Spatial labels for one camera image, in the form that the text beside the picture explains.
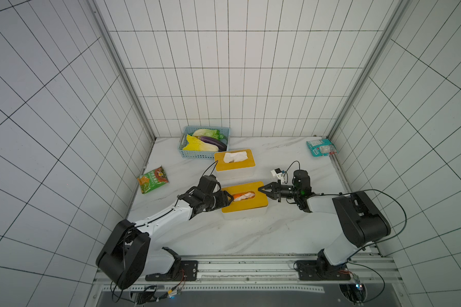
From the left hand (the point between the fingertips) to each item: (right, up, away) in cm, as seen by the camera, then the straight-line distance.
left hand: (225, 203), depth 85 cm
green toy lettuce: (-11, +35, +29) cm, 46 cm away
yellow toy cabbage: (-18, +28, +21) cm, 39 cm away
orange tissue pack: (+8, +4, -1) cm, 9 cm away
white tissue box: (+4, +12, +15) cm, 19 cm away
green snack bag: (-38, +9, +12) cm, 41 cm away
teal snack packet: (+57, +26, +26) cm, 68 cm away
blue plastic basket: (-15, +22, +21) cm, 35 cm away
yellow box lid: (-3, +17, +10) cm, 20 cm away
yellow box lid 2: (+15, +2, -1) cm, 16 cm away
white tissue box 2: (+9, -4, -2) cm, 10 cm away
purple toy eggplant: (-4, +27, +26) cm, 37 cm away
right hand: (+13, +5, -1) cm, 14 cm away
